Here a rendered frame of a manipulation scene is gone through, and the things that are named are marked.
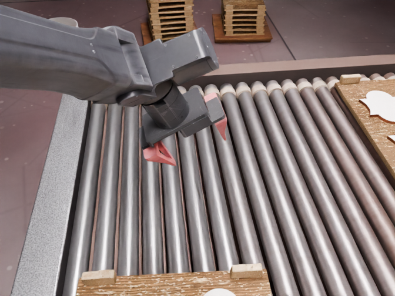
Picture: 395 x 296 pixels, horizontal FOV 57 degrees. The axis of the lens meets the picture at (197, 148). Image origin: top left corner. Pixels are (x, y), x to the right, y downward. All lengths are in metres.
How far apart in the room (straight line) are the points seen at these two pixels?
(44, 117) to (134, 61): 2.31
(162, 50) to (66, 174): 0.55
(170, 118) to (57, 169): 0.50
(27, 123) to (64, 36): 2.38
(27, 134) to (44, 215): 1.76
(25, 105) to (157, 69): 2.46
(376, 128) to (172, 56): 0.74
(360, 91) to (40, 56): 1.04
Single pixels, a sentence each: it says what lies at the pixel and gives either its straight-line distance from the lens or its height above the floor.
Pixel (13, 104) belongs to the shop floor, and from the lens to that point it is 2.93.
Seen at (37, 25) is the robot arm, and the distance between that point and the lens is 0.32.
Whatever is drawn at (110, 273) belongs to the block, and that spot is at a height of 0.96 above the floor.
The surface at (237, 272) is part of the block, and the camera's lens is 0.70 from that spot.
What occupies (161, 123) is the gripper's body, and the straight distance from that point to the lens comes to 0.54.
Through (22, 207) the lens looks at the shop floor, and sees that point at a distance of 2.19.
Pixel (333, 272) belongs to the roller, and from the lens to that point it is 0.79.
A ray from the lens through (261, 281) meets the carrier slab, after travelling 0.72.
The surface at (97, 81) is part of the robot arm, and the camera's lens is 0.37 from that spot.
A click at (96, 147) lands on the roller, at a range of 0.99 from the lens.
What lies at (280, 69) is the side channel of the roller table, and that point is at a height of 0.95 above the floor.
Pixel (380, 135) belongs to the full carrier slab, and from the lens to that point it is 1.08.
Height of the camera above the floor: 1.58
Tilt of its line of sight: 44 degrees down
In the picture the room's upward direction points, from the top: straight up
